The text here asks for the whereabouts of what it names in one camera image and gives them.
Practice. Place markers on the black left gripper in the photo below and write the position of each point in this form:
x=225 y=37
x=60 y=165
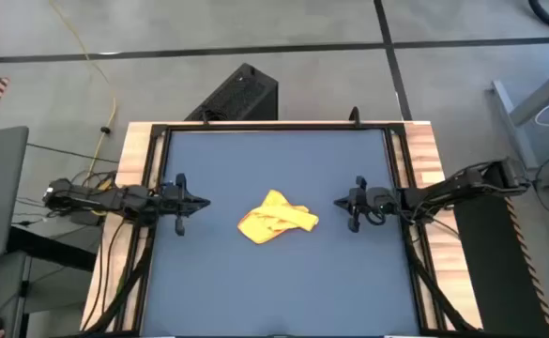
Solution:
x=173 y=202

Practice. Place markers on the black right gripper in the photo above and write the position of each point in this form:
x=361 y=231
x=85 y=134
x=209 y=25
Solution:
x=361 y=204

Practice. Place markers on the yellow towel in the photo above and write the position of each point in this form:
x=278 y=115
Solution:
x=274 y=218

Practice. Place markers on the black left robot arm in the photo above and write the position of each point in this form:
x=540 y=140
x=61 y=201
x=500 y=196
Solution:
x=91 y=197

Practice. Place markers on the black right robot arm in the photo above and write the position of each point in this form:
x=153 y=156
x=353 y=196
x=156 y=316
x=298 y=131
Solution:
x=466 y=180

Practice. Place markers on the blue-grey table mat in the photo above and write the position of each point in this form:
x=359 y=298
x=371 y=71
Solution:
x=279 y=155

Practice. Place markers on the black clamp hook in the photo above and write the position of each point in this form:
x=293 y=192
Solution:
x=355 y=117

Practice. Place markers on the grey power adapter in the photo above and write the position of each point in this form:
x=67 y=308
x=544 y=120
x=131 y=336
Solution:
x=86 y=219

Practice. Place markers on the black perforated computer tower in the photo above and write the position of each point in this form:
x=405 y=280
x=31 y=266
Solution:
x=241 y=94

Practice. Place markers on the large black hazard-striped floor mat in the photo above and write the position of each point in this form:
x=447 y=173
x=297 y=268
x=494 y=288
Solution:
x=494 y=281

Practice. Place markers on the grey metal desk leg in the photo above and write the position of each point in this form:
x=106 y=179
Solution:
x=518 y=131

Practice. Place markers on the grey side cart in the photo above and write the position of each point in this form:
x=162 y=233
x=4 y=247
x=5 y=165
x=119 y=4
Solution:
x=2 y=281

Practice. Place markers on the black metal table frame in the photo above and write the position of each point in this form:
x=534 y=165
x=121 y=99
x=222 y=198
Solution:
x=279 y=127

